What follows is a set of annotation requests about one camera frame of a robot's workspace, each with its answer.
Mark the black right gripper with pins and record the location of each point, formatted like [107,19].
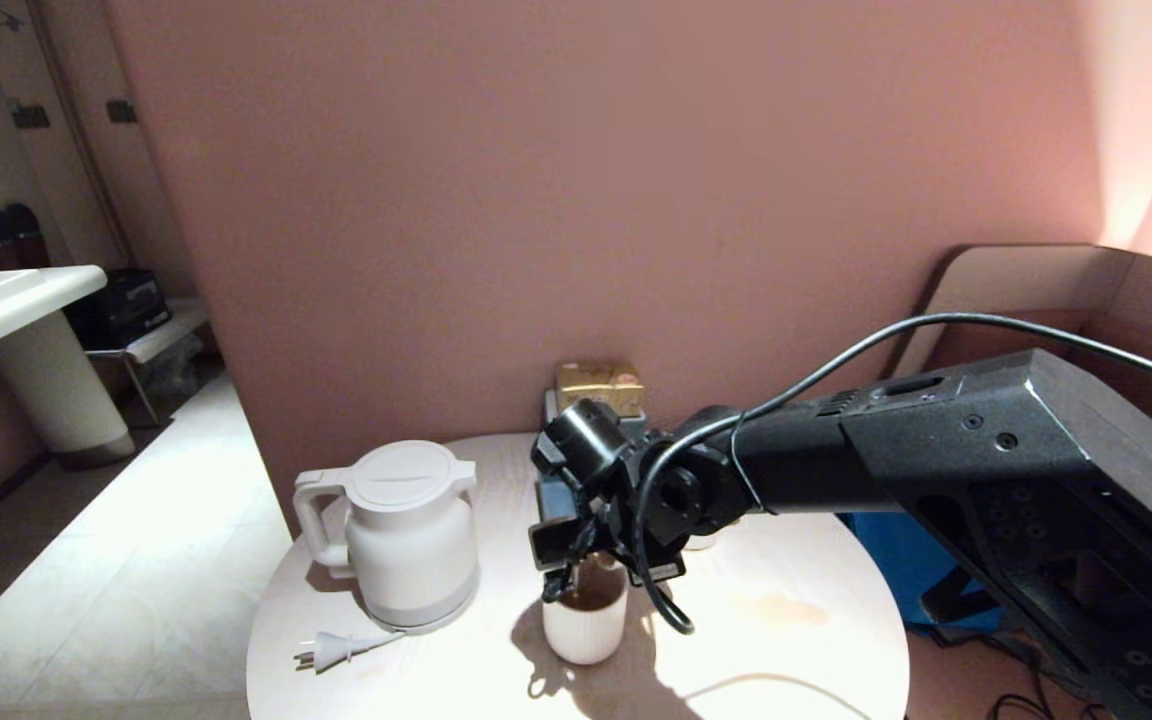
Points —
[626,530]

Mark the tall smooth white cup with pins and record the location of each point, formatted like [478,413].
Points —
[604,578]

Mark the white electric kettle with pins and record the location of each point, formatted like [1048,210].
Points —
[406,530]

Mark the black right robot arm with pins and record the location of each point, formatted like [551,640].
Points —
[986,470]

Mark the wide ribbed white cup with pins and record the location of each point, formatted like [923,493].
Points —
[586,635]

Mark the small blue rectangular tray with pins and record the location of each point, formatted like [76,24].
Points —
[551,500]

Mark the grey round kettle base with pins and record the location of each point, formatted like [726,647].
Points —
[461,608]

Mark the blue-grey tissue box holder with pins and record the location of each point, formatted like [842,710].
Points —
[550,410]

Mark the gold tissue pack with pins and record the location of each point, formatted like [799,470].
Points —
[601,382]

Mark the blue fabric bag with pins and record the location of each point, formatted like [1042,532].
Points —
[896,560]

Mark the grey fabric bag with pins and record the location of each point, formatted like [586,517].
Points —
[1011,645]

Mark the wooden side shelf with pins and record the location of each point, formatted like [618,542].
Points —
[171,328]

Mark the black box appliance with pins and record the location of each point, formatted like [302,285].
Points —
[126,308]

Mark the beige bench side panel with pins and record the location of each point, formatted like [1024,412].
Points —
[1026,280]

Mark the black door hinge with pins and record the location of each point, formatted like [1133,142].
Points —
[30,115]
[121,110]

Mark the black wrist camera white mount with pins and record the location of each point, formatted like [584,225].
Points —
[556,542]

